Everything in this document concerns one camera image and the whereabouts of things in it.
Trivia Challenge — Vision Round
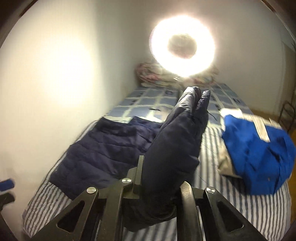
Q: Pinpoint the navy quilted puffer jacket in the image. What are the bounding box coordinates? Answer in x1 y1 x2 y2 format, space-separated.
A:
50 87 211 232

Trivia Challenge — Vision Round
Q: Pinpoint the blue and white garment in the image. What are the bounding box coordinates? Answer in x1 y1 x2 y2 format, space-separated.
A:
218 108 295 195

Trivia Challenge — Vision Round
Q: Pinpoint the blue white striped quilt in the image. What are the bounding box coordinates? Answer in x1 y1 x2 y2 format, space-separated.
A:
23 127 291 240

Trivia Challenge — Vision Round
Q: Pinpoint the blue checkered bed sheet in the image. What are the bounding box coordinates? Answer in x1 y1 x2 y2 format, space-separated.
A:
105 83 252 126

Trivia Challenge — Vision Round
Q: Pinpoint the floral folded comforter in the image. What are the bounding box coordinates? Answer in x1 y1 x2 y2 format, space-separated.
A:
135 62 219 88

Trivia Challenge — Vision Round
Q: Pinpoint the white ring light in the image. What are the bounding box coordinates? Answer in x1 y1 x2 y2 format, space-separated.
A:
149 15 216 77

